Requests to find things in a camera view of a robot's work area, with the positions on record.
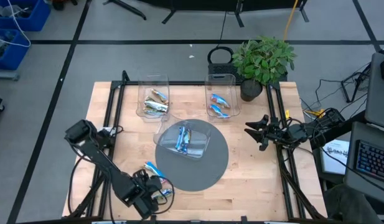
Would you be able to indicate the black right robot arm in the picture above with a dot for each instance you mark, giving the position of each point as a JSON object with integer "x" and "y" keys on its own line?
{"x": 303, "y": 133}

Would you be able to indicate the person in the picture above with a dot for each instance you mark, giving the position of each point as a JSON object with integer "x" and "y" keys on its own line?
{"x": 350, "y": 205}

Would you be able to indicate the white paper sheet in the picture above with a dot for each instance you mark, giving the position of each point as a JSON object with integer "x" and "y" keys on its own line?
{"x": 335, "y": 161}

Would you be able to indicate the black partition screen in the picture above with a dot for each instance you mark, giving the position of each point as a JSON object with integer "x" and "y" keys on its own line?
{"x": 210, "y": 3}

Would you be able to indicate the yellow tag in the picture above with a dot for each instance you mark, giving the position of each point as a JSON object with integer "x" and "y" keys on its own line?
{"x": 287, "y": 114}

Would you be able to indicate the black perforated computer case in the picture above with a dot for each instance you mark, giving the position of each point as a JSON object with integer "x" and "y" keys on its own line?
{"x": 219, "y": 68}

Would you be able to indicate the red white granola bar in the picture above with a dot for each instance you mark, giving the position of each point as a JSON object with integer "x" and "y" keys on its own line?
{"x": 152, "y": 168}

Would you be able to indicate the green potted plant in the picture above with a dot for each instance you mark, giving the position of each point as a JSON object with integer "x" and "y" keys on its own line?
{"x": 263, "y": 62}

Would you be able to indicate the brown blue granola bar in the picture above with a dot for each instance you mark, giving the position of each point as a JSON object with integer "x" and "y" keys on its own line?
{"x": 160, "y": 96}

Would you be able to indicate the black aluminium table frame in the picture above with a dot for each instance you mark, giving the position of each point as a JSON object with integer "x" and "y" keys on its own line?
{"x": 185, "y": 83}

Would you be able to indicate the backlit black keyboard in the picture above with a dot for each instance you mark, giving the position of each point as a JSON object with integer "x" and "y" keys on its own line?
{"x": 372, "y": 161}

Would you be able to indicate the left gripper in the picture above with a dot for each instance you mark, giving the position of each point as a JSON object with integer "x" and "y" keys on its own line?
{"x": 145, "y": 196}

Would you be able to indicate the white brown granola bar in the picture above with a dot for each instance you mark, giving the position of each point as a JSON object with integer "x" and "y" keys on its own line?
{"x": 157, "y": 105}

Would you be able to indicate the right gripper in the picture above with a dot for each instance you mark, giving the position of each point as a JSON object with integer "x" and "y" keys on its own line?
{"x": 277, "y": 133}

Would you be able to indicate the clear plastic bin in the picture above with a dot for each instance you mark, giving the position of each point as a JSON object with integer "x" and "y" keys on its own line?
{"x": 222, "y": 84}
{"x": 201, "y": 140}
{"x": 152, "y": 82}

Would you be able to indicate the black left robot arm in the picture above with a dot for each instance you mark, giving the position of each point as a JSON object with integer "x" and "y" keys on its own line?
{"x": 98, "y": 158}

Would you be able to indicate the blue white green granola bar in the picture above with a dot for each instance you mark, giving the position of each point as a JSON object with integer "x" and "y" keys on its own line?
{"x": 166, "y": 193}

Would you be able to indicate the round grey woven placemat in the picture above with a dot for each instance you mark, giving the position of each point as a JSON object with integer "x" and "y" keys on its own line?
{"x": 194, "y": 174}

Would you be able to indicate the blue plastic crate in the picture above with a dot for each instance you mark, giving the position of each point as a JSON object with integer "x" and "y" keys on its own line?
{"x": 39, "y": 18}
{"x": 20, "y": 56}

